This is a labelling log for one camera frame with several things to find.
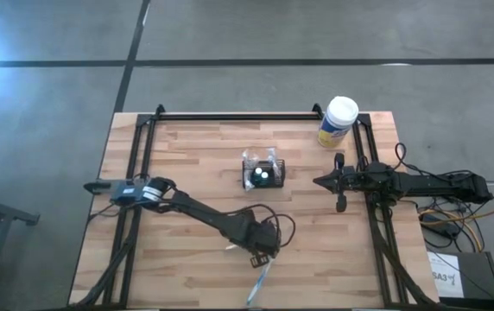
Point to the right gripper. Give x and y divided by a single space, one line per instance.
352 179

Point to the orange toothbrush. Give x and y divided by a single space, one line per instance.
230 247

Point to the white paper label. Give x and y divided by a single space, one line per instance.
445 276

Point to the black floor box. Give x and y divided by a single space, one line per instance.
482 272

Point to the black aluminium frame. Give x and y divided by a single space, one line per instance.
251 116

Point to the red toothbrush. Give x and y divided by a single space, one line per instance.
278 172

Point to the black power brick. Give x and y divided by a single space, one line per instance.
439 226

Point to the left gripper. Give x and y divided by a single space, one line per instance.
264 244

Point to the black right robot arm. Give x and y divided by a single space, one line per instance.
424 183

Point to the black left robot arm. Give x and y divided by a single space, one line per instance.
204 213

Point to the blue toothbrush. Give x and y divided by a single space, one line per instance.
248 185
261 281

